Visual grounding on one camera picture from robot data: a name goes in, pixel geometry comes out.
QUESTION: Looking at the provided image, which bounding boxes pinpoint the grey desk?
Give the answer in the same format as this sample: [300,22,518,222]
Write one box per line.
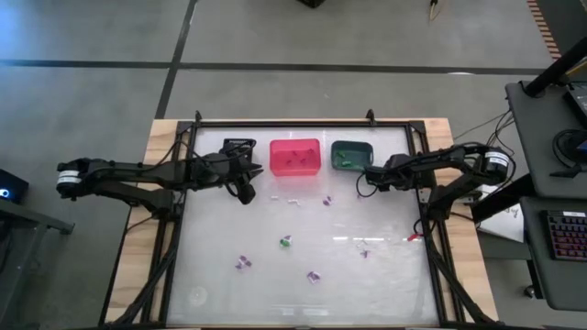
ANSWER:
[504,80,587,201]

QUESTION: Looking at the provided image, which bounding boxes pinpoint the backlit black keyboard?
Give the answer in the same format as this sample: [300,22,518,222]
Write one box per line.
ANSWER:
[544,209,587,263]

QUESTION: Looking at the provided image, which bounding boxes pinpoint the black headphones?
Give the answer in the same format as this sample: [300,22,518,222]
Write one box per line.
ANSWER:
[551,127,587,179]

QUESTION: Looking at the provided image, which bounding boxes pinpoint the black stand pole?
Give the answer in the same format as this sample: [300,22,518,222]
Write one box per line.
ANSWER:
[524,36,587,98]

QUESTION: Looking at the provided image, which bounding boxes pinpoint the grey keyboard tray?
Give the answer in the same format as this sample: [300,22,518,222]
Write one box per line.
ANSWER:
[520,195,587,313]

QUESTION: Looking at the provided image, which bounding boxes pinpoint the white paper sheet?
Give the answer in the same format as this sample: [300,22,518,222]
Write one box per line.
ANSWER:
[476,182,525,244]

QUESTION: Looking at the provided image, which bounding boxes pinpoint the black metal table frame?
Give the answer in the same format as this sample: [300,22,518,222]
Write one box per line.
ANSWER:
[98,108,501,329]

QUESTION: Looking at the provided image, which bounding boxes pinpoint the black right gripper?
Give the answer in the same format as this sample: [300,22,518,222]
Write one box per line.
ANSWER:
[364,153,414,192]

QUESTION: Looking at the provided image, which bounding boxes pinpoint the dark mat orange striped edge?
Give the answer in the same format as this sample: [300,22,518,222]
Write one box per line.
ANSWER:
[526,0,587,61]

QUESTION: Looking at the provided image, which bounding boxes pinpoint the pink plastic bin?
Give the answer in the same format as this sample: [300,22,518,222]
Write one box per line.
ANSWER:
[269,137,322,178]

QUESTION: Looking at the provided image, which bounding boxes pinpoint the black cable bundle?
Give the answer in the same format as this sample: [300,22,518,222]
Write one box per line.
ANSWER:
[453,108,519,160]

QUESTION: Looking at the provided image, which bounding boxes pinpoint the teal plastic bin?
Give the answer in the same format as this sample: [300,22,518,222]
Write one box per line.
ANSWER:
[330,139,375,172]

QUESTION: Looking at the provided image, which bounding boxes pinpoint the black box blue light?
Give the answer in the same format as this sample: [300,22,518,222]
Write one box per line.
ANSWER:
[0,168,29,205]

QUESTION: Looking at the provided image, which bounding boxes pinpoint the black mesh basket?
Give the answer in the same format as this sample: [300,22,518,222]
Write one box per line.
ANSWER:
[222,137,258,161]

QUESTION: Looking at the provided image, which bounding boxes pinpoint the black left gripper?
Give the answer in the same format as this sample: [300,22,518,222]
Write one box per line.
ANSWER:
[214,138,264,206]

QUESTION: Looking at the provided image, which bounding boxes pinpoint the grey side table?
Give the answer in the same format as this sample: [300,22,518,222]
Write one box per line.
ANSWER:
[0,200,77,330]

